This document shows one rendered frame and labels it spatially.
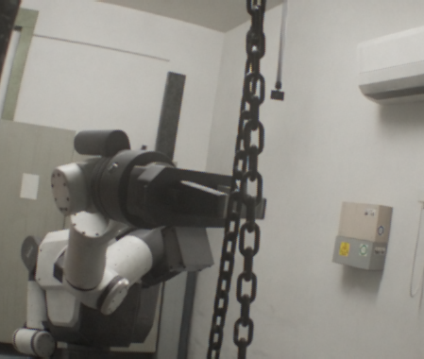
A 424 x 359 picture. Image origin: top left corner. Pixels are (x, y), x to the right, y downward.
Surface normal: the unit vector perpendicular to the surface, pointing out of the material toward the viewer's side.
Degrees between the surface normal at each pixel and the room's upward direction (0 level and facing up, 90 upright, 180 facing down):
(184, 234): 62
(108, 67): 90
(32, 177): 90
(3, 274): 90
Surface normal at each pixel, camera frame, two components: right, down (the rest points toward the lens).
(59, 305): -0.52, -0.28
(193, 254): 0.67, -0.41
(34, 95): 0.45, 0.04
